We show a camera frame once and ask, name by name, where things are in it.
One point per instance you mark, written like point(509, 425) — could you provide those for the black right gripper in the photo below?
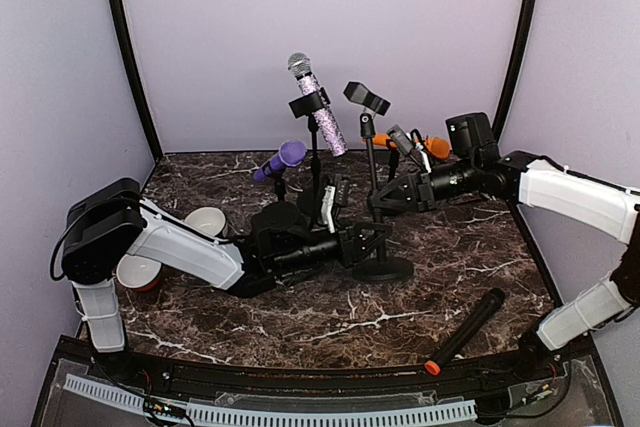
point(425, 188)

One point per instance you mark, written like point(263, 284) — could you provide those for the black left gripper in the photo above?
point(347, 245)

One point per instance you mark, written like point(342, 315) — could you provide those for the orange toy microphone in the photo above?
point(439, 148)

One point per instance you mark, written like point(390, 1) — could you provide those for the black stand ring clip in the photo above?
point(276, 174)

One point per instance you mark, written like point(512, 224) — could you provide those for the purple toy microphone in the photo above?
point(290, 154)

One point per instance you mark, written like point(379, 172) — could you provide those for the tall stand large clip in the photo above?
point(310, 200)

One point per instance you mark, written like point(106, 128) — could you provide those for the glitter microphone silver head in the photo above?
point(315, 101)

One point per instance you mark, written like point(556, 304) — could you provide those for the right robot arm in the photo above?
point(539, 182)

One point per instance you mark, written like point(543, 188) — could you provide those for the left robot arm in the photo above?
point(117, 221)

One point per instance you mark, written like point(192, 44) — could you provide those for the black microphone orange cap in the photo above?
point(483, 311)

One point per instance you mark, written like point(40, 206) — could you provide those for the white bowl black rim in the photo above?
point(209, 220)

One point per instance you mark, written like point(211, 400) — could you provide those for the white cup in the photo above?
point(138, 273)

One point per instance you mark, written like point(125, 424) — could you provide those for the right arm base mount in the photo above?
point(534, 356)

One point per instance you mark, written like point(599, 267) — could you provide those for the black table front rail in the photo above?
point(179, 372)

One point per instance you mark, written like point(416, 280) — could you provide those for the right black corner post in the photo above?
point(514, 66)

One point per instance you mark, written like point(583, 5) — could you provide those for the black corner post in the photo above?
point(121, 29)
point(514, 66)

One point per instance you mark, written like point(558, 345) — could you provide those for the white cable duct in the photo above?
point(203, 414)

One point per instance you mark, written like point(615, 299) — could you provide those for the left black corner post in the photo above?
point(121, 29)

